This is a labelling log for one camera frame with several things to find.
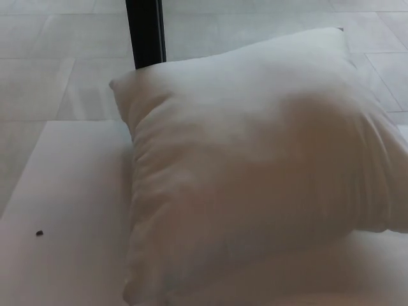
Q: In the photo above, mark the small dark crumb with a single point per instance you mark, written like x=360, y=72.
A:
x=39, y=233

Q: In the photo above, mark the black metal post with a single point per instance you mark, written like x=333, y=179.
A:
x=146, y=32

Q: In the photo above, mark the white square pillow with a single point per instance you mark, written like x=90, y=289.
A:
x=248, y=178

